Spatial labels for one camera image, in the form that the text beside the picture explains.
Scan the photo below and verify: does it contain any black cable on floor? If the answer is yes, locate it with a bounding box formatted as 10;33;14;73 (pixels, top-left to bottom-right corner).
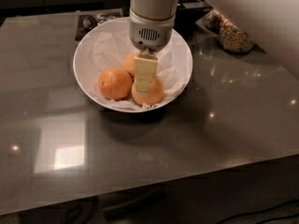
218;199;299;224

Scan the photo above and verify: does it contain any black tray with controller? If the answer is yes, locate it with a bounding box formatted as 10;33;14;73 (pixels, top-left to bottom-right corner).
75;12;122;41

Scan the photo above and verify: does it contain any back left glass jar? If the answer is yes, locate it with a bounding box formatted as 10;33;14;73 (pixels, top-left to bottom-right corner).
204;9;221;32

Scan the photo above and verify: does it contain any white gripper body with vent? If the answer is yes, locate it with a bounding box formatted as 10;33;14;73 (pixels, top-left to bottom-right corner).
128;9;175;52

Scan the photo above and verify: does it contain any orange fruit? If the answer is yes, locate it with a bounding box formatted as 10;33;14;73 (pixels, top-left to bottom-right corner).
122;52;138;77
98;67;133;100
131;76;164;106

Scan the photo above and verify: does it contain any large glass cereal jar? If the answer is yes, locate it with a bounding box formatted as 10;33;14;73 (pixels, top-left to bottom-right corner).
219;17;255;54

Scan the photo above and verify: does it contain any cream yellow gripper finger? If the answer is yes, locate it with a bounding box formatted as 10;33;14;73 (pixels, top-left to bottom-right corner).
135;49;158;93

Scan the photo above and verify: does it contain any white crumpled paper liner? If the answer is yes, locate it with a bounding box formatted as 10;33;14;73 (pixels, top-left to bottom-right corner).
91;22;192;112

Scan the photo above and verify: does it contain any white round bowl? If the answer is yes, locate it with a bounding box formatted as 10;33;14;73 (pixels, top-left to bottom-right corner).
72;16;193;114

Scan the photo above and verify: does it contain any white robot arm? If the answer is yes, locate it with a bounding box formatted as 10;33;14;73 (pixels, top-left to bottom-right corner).
129;0;299;92

